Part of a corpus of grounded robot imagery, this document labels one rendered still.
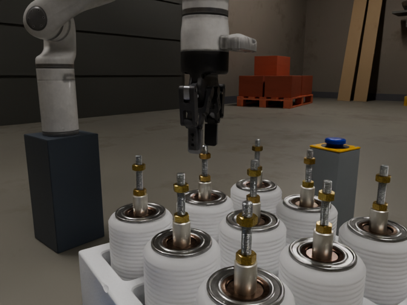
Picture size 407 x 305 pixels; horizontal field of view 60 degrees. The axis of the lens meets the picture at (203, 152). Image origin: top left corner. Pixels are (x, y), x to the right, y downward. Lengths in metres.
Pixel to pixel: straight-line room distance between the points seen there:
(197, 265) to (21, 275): 0.61
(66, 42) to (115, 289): 0.69
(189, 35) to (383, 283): 0.42
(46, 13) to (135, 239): 0.62
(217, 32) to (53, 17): 0.51
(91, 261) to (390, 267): 0.41
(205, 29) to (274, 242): 0.31
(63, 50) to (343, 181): 0.74
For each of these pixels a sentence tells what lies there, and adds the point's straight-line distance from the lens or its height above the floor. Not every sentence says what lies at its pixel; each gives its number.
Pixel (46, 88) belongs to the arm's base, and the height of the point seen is 0.42.
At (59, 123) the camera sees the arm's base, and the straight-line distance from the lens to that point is 0.98.
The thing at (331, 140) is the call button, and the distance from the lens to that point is 0.74.
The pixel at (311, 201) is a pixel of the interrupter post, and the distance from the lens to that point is 0.59.
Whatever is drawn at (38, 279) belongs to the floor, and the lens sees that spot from 0.94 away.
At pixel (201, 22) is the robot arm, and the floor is 0.53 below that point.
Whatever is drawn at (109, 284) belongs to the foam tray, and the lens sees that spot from 0.52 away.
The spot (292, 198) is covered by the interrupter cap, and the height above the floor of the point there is 0.25.
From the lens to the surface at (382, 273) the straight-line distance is 0.52.
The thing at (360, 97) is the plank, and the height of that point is 0.06.
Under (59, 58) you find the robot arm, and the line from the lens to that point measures 0.98.
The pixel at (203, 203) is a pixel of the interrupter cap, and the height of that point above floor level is 0.25.
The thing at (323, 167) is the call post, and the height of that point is 0.28.
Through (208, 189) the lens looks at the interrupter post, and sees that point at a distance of 0.59.
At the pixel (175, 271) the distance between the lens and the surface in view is 0.42.
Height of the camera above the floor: 0.45
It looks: 12 degrees down
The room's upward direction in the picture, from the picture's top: straight up
